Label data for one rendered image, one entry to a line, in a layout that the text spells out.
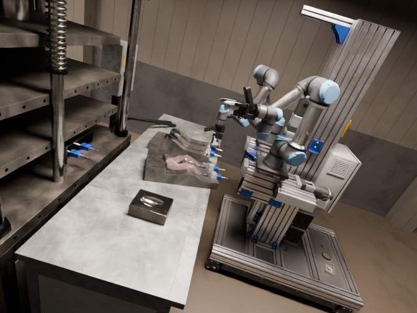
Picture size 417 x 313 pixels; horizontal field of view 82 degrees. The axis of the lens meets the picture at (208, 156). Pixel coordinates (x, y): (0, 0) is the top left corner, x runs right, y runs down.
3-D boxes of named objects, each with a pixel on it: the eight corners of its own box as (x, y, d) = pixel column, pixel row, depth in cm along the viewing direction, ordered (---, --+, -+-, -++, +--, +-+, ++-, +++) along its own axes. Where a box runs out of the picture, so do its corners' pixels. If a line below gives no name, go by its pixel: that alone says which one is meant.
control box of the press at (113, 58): (123, 183, 274) (141, 46, 208) (110, 199, 247) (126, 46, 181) (105, 177, 274) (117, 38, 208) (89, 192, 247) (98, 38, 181)
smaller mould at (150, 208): (171, 208, 140) (174, 199, 137) (164, 225, 127) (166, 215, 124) (138, 198, 140) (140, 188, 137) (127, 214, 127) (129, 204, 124)
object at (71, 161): (92, 153, 169) (93, 131, 162) (66, 172, 145) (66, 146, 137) (23, 132, 169) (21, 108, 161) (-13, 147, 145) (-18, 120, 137)
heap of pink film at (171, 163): (198, 163, 183) (201, 154, 179) (201, 177, 168) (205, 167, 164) (164, 158, 176) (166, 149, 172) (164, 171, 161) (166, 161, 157)
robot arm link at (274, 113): (279, 125, 136) (285, 111, 132) (262, 122, 132) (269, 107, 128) (273, 120, 142) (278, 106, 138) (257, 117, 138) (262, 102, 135)
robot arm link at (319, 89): (289, 158, 166) (328, 78, 141) (301, 170, 153) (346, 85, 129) (275, 156, 161) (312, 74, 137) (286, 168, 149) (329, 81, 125)
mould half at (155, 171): (210, 169, 191) (214, 158, 187) (216, 189, 169) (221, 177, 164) (146, 160, 178) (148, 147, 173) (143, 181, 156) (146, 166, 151)
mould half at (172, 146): (210, 153, 217) (215, 140, 211) (206, 166, 194) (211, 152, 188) (157, 136, 217) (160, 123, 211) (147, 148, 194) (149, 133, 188)
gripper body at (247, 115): (236, 117, 126) (256, 121, 130) (241, 101, 123) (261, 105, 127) (231, 114, 133) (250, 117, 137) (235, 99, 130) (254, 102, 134)
